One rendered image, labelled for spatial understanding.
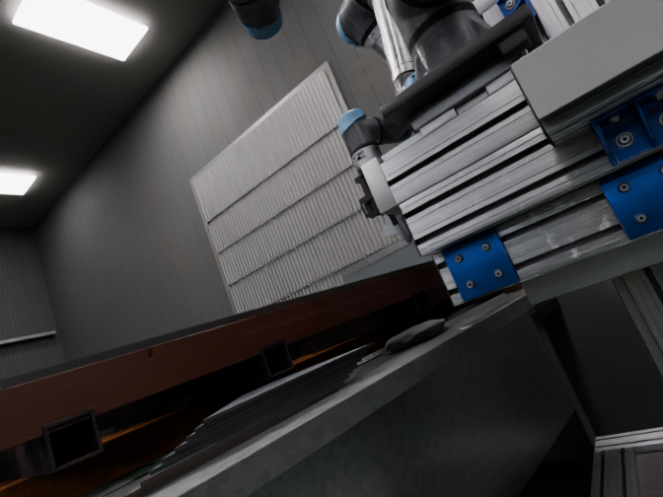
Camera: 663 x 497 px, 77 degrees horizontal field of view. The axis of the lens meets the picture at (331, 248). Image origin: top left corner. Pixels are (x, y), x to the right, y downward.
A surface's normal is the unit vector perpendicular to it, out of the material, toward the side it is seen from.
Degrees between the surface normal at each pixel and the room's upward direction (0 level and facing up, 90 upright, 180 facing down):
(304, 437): 90
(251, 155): 90
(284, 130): 90
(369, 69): 90
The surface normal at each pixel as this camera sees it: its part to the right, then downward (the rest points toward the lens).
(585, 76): -0.56, 0.05
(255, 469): 0.64, -0.39
